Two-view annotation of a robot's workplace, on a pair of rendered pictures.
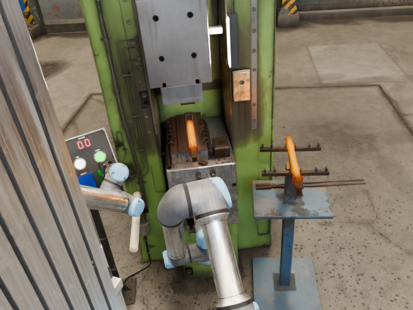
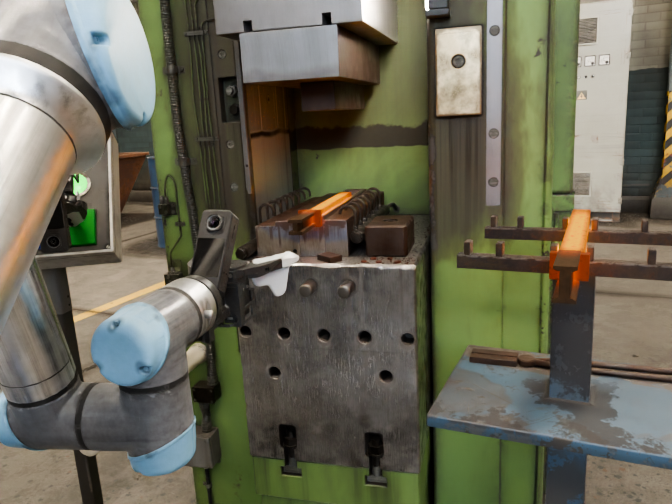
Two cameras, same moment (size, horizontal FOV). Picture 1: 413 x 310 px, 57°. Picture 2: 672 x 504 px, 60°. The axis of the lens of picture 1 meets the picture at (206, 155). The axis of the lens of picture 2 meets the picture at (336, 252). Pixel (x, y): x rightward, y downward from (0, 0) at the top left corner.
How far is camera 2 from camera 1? 1.13 m
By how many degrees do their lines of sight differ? 27
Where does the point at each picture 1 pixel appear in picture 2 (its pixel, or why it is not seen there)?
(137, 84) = (217, 59)
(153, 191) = (235, 351)
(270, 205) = (496, 399)
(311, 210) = (637, 434)
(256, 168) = (497, 333)
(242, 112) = (460, 153)
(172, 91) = (265, 44)
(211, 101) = (415, 175)
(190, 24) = not seen: outside the picture
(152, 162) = not seen: hidden behind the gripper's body
